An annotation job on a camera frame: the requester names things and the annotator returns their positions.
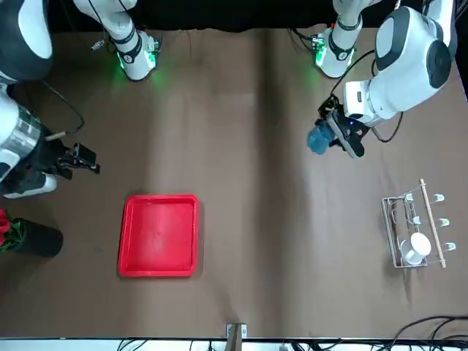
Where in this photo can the red artificial flowers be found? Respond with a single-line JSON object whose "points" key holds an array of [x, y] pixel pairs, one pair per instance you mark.
{"points": [[4, 223]]}

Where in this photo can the red plastic tray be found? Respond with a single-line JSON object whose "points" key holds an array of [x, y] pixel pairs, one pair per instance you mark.
{"points": [[157, 234]]}

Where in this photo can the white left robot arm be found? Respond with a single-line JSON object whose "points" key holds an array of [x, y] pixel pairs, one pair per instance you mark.
{"points": [[402, 47]]}

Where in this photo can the aluminium frame post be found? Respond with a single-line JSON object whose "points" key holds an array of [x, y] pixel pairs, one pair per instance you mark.
{"points": [[235, 331]]}

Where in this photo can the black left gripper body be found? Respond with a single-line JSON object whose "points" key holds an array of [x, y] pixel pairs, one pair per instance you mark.
{"points": [[331, 111]]}

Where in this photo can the white cup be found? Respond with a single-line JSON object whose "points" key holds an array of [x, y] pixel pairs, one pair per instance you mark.
{"points": [[420, 244]]}

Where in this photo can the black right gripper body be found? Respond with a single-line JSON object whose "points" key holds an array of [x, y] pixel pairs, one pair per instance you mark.
{"points": [[47, 161]]}

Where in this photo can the black left wrist camera bracket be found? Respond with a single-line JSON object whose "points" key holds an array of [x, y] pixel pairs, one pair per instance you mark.
{"points": [[349, 140]]}

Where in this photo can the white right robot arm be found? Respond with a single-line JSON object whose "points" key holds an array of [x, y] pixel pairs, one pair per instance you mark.
{"points": [[128, 47]]}

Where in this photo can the black cylindrical vase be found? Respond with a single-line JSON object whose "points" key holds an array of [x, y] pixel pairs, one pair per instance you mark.
{"points": [[40, 239]]}

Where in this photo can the blue cup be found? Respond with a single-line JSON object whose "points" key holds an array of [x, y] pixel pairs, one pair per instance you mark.
{"points": [[318, 140]]}

